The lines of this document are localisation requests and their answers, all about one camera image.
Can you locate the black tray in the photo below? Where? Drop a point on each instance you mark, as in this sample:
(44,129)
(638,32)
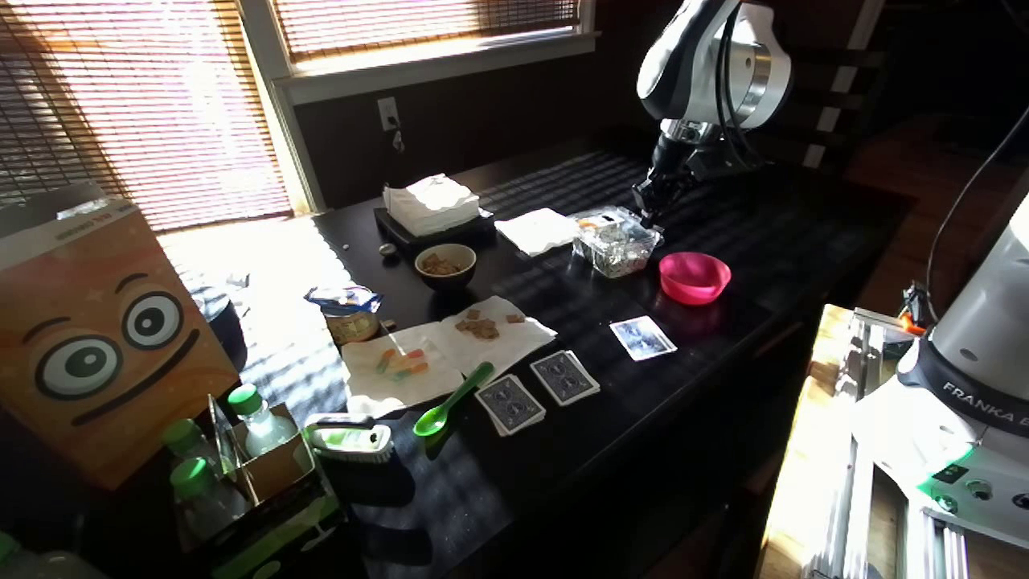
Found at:
(403,242)

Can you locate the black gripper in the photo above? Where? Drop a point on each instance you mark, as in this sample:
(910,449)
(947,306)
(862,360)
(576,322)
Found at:
(674,158)

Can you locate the brown cracker pieces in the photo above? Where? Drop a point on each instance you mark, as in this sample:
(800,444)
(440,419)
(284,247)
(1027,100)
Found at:
(479,322)

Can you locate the white paper towel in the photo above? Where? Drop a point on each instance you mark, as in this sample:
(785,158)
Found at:
(451,350)

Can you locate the flat white napkin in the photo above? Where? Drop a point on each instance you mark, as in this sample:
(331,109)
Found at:
(536,230)

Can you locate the bottle carrier box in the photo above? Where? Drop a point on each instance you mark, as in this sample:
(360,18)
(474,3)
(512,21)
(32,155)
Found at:
(275,485)

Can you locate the pink plastic bowl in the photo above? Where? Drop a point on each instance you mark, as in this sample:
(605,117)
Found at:
(696,276)

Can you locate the blue back playing card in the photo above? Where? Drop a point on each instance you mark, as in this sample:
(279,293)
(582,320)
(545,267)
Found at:
(510,404)
(565,377)

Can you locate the clear bottle green cap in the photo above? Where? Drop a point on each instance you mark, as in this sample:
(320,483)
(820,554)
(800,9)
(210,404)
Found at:
(195,483)
(257,419)
(187,439)

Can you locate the white wall outlet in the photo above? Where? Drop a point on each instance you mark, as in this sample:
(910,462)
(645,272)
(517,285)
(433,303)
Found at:
(388,112)

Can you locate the transparent bowl with food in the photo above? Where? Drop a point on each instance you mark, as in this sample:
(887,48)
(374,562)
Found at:
(623,261)

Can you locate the green plastic spoon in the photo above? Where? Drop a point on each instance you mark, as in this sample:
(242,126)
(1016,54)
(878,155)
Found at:
(451,406)

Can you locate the blue white playing card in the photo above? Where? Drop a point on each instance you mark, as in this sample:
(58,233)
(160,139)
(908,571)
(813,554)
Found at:
(645,337)

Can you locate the stack of white napkins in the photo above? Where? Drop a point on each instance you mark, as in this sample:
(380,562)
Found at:
(433,199)

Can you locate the orange snack pieces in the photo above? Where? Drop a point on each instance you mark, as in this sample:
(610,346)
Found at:
(403,357)

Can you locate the small bowl with snacks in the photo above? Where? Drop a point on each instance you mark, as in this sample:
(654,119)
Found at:
(446,261)

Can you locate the white window frame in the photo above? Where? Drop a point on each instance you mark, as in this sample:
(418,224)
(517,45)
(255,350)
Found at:
(430,66)

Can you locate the white green packet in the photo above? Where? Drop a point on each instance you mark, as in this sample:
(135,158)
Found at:
(354,439)

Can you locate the cardboard box with face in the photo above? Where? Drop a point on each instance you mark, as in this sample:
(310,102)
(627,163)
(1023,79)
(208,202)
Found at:
(99,342)

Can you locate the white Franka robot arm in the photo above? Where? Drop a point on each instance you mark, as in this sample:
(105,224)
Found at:
(710,66)

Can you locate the bamboo window blind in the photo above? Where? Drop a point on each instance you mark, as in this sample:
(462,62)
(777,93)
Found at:
(138,106)
(430,21)

